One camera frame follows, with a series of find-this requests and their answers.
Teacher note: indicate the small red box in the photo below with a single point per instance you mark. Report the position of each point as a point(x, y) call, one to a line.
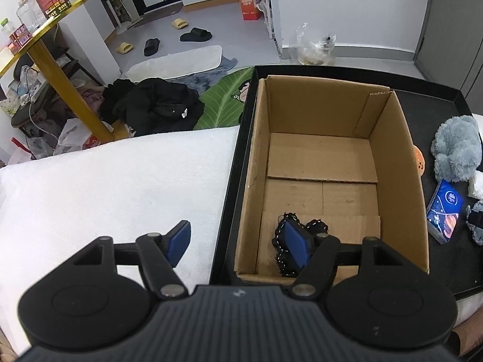
point(20, 37)

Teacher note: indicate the black slipper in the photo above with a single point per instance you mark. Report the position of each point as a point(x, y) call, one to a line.
point(151, 46)
point(195, 35)

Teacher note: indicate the brown cardboard box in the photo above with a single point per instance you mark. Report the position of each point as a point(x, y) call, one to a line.
point(320, 158)

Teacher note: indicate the orange soft ball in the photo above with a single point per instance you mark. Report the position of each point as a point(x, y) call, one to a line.
point(419, 162)

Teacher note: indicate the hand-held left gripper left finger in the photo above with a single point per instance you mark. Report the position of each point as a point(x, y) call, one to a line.
point(179, 239)

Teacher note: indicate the large red box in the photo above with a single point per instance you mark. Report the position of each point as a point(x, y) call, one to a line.
point(51, 0)

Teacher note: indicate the black clothes pile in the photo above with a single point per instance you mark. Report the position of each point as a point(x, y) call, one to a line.
point(151, 101)

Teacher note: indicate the black lace fabric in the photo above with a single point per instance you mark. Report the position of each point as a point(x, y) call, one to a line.
point(280, 233)

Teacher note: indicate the black shallow tray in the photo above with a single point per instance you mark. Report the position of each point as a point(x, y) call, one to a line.
point(415, 109)

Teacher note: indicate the blue-grey fluffy rug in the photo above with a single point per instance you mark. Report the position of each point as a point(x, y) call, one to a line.
point(226, 62)

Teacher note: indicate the clear plastic bag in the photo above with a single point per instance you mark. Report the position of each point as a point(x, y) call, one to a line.
point(315, 51)

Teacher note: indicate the black chair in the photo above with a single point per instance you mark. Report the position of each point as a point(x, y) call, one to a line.
point(26, 116)

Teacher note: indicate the green capped bottle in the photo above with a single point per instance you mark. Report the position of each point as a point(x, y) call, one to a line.
point(5, 32)

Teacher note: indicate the yellow round table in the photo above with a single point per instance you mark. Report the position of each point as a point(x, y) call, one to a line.
point(64, 86)

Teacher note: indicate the white tissue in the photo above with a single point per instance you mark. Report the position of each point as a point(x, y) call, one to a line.
point(477, 184)

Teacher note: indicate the orange cardboard box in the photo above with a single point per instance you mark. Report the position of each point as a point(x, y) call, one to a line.
point(249, 5)

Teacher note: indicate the white printed plastic bag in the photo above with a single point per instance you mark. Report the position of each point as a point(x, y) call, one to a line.
point(73, 134)

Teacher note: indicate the yellow slipper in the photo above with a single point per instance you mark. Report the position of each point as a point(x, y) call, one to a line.
point(179, 23)
point(125, 48)

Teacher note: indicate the clear plastic jar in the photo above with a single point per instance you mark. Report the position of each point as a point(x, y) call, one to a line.
point(30, 13)

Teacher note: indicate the grey wardrobe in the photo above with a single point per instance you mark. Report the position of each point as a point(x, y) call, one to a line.
point(452, 26)

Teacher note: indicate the white floor mat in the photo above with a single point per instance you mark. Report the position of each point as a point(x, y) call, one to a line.
point(177, 62)

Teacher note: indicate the small blue plush piece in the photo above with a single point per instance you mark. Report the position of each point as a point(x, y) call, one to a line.
point(477, 226)

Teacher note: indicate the white standing fan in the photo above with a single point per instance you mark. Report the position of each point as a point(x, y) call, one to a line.
point(128, 24)

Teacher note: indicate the large blue plush toy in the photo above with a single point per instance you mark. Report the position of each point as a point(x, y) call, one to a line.
point(456, 147)

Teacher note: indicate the white storage rack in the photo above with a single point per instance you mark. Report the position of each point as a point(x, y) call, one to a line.
point(272, 3)

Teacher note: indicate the person's leg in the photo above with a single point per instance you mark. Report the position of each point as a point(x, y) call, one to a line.
point(469, 337)

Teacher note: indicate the green leaf rug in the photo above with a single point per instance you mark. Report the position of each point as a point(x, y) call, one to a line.
point(222, 101)

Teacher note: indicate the blue tissue pack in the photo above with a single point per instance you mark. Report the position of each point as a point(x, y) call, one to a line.
point(445, 211)

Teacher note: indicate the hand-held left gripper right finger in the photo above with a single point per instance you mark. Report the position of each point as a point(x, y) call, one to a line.
point(296, 245)

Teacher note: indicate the pink cloth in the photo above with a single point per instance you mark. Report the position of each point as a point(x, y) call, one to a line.
point(90, 101)

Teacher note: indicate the dark doormat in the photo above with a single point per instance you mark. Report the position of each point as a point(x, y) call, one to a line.
point(162, 15)

